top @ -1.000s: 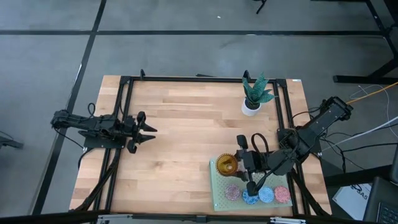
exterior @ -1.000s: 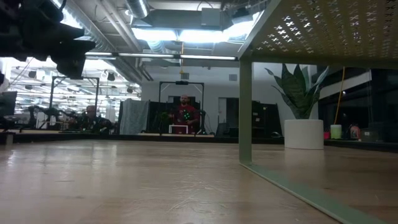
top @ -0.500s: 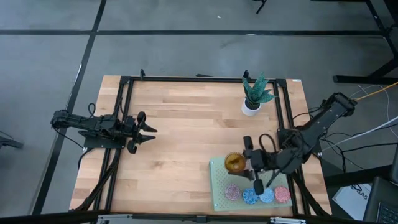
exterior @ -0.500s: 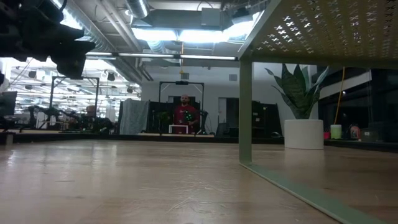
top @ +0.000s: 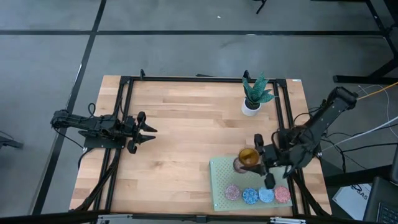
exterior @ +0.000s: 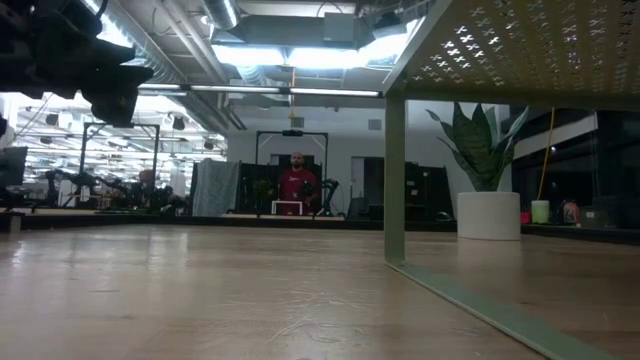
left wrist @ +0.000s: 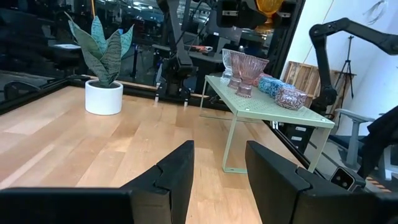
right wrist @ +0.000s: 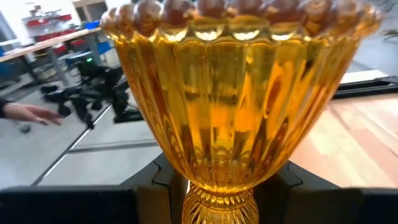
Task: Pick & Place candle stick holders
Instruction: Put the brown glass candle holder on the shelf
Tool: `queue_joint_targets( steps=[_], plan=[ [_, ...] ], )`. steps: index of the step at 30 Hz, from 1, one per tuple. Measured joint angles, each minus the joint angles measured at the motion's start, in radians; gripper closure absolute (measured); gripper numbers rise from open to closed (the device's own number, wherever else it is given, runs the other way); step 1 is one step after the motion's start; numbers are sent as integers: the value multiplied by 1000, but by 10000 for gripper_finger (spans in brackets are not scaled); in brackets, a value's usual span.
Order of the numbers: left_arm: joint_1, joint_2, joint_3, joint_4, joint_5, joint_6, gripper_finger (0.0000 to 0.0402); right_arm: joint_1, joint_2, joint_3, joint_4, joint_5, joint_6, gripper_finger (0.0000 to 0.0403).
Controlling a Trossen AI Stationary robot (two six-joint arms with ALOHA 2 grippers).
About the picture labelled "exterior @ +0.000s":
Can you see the white round planter pot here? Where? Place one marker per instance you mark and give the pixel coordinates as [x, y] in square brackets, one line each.
[490, 215]

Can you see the pale green cup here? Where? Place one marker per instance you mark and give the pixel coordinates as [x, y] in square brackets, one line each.
[540, 212]

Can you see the green snake plant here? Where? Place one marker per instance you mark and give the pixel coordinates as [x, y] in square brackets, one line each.
[475, 150]

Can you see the black rig frame with camera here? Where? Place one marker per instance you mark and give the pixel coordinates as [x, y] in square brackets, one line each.
[257, 150]

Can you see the person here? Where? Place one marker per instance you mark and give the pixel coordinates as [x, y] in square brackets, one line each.
[146, 177]
[297, 182]

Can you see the long linear ceiling light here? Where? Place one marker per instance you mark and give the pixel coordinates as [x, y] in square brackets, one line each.
[280, 90]

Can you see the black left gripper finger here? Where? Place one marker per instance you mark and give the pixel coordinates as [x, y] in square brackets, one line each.
[125, 67]
[115, 105]

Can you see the black computer monitor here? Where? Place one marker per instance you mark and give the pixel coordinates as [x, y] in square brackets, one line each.
[12, 165]

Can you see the grey wall vent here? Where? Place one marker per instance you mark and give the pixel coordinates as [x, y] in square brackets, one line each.
[297, 122]
[375, 124]

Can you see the black storage cabinet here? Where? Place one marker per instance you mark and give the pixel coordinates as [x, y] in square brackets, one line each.
[425, 190]

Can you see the grey hanging cloth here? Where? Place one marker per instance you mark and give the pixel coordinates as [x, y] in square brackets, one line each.
[215, 190]

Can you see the black metal rig frame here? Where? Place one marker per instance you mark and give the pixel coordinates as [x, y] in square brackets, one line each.
[83, 150]

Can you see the silver ventilation duct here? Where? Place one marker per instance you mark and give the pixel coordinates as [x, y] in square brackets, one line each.
[222, 12]

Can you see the green perforated metal shelf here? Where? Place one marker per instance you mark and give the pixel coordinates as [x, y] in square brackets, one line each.
[395, 175]

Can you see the orange bottle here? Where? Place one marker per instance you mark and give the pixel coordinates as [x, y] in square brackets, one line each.
[571, 212]

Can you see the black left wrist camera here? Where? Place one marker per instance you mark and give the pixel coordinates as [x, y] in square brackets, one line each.
[75, 25]

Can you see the grey ceiling box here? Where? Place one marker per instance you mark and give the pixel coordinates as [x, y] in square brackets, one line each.
[340, 27]

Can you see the small red container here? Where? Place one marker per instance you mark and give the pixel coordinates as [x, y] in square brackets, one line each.
[525, 217]

